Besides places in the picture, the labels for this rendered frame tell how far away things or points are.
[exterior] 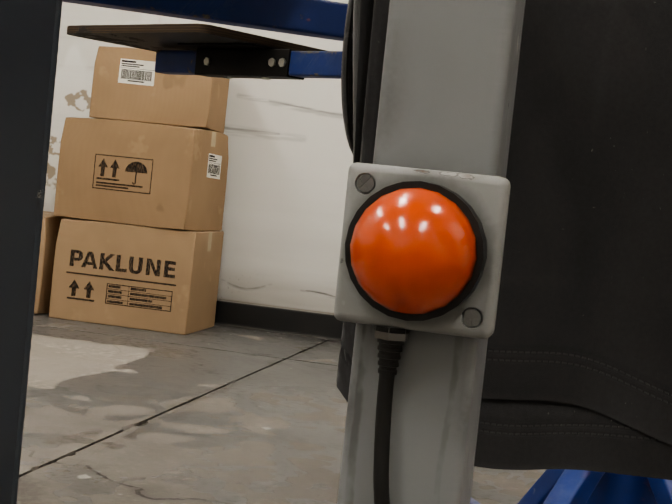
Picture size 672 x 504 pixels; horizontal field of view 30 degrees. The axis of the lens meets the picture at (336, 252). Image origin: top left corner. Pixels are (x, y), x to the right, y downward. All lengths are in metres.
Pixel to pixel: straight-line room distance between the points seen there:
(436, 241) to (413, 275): 0.01
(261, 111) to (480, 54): 5.15
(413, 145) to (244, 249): 5.15
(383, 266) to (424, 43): 0.08
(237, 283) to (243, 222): 0.27
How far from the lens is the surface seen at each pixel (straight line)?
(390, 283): 0.36
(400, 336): 0.39
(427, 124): 0.40
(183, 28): 2.49
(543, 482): 2.27
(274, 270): 5.51
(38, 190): 1.08
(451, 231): 0.36
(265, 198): 5.52
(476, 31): 0.40
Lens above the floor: 0.67
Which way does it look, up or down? 3 degrees down
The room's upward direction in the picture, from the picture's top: 6 degrees clockwise
